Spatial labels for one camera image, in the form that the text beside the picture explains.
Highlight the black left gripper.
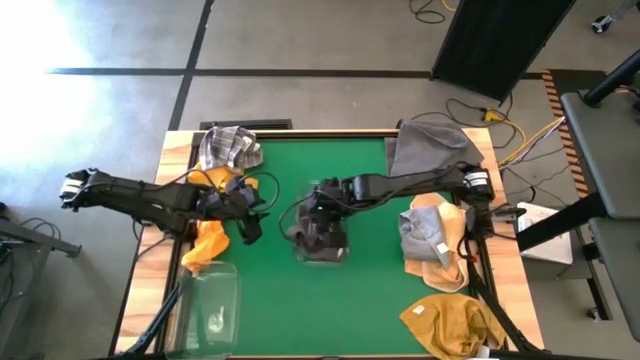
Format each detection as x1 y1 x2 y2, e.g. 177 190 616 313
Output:
197 182 269 247

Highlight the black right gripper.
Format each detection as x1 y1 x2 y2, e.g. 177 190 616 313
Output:
303 177 354 251

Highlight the dark grey towel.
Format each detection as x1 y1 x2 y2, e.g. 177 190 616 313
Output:
287 219 347 257

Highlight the bright orange towel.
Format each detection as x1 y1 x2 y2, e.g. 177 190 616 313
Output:
180 219 232 274

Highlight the golden yellow towel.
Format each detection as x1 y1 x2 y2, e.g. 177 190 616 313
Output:
188 163 260 194

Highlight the grey plaid towel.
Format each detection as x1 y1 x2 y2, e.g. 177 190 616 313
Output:
198 125 265 171

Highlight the small grey towel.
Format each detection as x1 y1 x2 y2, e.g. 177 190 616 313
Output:
398 204 451 271

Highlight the peach striped towel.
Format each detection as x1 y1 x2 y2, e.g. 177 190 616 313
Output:
403 192 471 294

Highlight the large grey waffle towel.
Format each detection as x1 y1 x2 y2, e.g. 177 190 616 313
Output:
384 119 485 177

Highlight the mustard yellow towel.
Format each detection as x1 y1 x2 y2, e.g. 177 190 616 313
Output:
399 293 509 360

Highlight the clear plastic bin with sticker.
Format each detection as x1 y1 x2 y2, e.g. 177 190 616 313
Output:
291 178 352 266

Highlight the white box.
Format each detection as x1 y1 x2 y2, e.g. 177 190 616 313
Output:
514 201 575 266

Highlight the black room divider panel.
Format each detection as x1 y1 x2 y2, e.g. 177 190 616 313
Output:
430 0 576 104

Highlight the black orange hazard strip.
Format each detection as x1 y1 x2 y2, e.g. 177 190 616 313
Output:
541 68 591 199

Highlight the grey side table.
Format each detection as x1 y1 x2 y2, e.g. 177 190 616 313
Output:
559 88 640 344

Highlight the black caster wheel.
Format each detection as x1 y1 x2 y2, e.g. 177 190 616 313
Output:
592 14 614 35

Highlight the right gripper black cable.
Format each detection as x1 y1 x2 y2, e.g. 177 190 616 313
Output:
277 196 312 242

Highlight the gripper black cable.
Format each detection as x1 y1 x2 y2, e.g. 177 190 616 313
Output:
277 196 312 242
238 171 281 212

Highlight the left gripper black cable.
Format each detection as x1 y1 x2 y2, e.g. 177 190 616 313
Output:
238 171 281 212

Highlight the yellow floor cable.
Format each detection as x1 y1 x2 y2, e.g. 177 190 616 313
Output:
482 108 566 169

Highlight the grey desk frame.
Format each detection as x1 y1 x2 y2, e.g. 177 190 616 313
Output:
0 202 82 360

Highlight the black looped floor cable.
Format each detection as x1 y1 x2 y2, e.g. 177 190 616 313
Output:
408 0 447 25

